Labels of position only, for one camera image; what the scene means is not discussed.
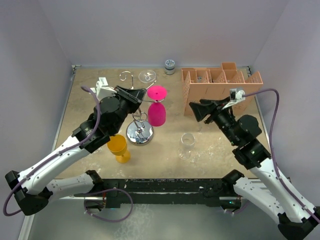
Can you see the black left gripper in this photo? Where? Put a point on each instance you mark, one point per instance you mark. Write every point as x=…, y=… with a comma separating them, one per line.
x=136, y=95

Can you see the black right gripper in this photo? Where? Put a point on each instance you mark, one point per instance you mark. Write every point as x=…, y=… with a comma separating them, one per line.
x=201, y=110

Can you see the tall clear champagne flute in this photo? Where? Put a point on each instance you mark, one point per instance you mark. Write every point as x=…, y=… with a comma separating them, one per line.
x=147, y=76

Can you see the pink plastic goblet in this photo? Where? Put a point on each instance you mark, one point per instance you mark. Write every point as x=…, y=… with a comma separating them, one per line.
x=156, y=111

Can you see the short clear wine glass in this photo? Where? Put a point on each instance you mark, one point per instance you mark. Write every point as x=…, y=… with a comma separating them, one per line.
x=187, y=142

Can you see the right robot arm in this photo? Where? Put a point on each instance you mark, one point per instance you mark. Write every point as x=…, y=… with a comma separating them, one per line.
x=294, y=215

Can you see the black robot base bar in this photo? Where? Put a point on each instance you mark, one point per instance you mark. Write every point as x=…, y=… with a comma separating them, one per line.
x=211, y=192

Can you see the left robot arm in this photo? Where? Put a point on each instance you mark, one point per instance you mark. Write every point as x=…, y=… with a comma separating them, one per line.
x=32, y=189

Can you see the chrome wine glass rack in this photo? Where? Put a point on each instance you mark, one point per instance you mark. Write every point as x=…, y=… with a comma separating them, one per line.
x=140, y=132

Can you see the peach plastic organizer box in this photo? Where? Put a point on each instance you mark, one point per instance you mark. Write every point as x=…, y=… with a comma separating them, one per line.
x=214, y=83

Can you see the small jar blue patterned lid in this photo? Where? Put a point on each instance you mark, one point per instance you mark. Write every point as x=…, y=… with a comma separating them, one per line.
x=169, y=66

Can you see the yellow plastic goblet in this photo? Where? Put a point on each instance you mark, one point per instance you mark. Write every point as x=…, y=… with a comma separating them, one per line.
x=119, y=148

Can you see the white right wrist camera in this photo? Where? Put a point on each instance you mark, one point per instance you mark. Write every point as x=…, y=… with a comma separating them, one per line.
x=236, y=95

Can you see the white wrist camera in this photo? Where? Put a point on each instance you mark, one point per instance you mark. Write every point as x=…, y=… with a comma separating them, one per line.
x=236, y=95
x=102, y=89

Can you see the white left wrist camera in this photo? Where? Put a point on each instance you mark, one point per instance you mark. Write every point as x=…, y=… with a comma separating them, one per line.
x=102, y=89

